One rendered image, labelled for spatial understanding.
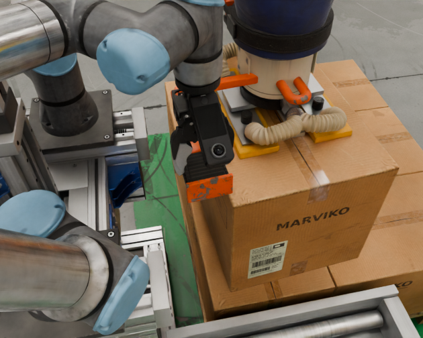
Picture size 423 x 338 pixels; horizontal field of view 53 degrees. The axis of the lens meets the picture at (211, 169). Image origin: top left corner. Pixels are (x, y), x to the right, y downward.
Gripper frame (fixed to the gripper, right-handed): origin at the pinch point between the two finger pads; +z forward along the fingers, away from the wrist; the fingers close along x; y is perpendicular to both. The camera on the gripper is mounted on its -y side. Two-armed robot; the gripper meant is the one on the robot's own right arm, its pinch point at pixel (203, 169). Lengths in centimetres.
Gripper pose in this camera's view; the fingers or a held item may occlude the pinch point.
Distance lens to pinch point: 78.1
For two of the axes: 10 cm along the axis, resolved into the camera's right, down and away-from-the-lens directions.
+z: 0.0, 6.6, 7.5
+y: -2.7, -7.2, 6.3
